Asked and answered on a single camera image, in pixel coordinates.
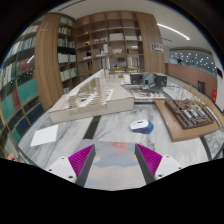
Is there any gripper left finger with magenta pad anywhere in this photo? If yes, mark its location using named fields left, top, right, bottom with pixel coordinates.
left=47, top=144, right=96, bottom=187

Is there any printed mouse pad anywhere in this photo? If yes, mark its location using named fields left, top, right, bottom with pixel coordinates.
left=78, top=139, right=146, bottom=191

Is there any dark brown architectural model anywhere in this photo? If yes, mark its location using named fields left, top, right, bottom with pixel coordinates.
left=165, top=99, right=214, bottom=130

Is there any white and blue computer mouse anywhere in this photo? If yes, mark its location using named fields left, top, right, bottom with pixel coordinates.
left=130, top=119, right=154, bottom=134

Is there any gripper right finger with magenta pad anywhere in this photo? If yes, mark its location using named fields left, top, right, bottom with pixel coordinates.
left=135, top=144, right=182, bottom=184

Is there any wooden model base board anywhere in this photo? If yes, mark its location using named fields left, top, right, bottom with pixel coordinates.
left=154, top=99, right=220, bottom=142

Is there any left bookshelf with books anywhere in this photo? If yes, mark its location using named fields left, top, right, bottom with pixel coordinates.
left=0, top=13, right=78, bottom=157

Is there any grey architectural model with screens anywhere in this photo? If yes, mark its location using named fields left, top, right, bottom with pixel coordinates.
left=123, top=72, right=167, bottom=102

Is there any wooden back wall shelving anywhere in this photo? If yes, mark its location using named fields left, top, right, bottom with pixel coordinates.
left=76, top=11, right=165, bottom=80

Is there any large white architectural model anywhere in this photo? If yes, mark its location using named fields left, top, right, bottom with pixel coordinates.
left=49, top=69, right=134, bottom=123

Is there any white paper sheet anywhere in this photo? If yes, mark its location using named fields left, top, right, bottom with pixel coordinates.
left=30, top=125, right=58, bottom=147

